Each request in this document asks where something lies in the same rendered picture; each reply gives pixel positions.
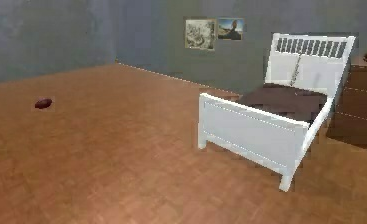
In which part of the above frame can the white bed with brown mattress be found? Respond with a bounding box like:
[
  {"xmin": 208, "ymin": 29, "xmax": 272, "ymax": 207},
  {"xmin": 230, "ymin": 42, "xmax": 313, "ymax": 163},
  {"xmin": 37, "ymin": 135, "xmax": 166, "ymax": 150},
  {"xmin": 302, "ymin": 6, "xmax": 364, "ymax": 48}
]
[{"xmin": 197, "ymin": 32, "xmax": 357, "ymax": 193}]

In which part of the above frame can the dark red oval ball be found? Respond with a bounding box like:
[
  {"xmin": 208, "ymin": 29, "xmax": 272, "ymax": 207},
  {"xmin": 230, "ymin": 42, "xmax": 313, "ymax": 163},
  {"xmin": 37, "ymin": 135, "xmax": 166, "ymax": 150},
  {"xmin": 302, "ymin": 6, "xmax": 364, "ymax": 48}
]
[{"xmin": 34, "ymin": 97, "xmax": 54, "ymax": 110}]

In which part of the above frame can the white pillow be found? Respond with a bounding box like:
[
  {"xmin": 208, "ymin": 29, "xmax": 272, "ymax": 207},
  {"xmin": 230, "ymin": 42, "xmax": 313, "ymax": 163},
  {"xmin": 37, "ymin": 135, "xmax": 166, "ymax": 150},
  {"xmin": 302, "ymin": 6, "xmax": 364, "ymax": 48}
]
[{"xmin": 266, "ymin": 53, "xmax": 346, "ymax": 96}]

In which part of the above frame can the dark brown chest of drawers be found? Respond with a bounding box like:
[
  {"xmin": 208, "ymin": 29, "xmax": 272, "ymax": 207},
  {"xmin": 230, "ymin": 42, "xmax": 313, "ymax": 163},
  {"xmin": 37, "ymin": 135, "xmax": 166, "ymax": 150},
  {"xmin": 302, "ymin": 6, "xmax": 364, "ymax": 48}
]
[{"xmin": 325, "ymin": 64, "xmax": 367, "ymax": 153}]

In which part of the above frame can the blue and brown framed picture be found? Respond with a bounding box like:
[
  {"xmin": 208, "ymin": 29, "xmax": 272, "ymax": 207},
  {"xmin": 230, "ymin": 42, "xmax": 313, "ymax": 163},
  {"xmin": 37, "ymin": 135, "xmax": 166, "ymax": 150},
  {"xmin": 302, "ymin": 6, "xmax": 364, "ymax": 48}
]
[{"xmin": 217, "ymin": 17, "xmax": 245, "ymax": 42}]

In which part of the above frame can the grey sketch framed picture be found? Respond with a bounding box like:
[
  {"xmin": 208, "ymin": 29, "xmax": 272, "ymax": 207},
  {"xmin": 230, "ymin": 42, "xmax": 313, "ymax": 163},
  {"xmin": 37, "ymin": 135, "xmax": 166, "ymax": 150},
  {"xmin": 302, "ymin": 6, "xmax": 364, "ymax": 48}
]
[{"xmin": 184, "ymin": 18, "xmax": 217, "ymax": 51}]

